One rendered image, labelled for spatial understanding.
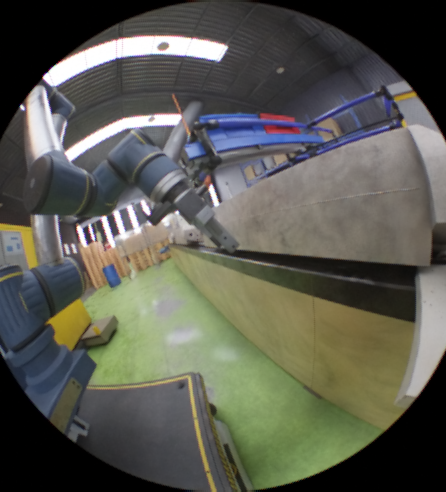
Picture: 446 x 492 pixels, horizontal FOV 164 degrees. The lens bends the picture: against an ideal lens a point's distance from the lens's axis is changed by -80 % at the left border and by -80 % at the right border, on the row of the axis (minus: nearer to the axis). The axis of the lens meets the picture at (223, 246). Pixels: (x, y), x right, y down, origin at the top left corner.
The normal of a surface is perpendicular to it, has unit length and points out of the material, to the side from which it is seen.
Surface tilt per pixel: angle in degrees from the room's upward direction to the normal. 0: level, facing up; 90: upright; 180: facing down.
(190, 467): 0
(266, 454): 0
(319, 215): 80
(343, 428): 0
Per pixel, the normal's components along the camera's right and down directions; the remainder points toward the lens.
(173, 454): -0.33, -0.93
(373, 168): -0.90, 0.22
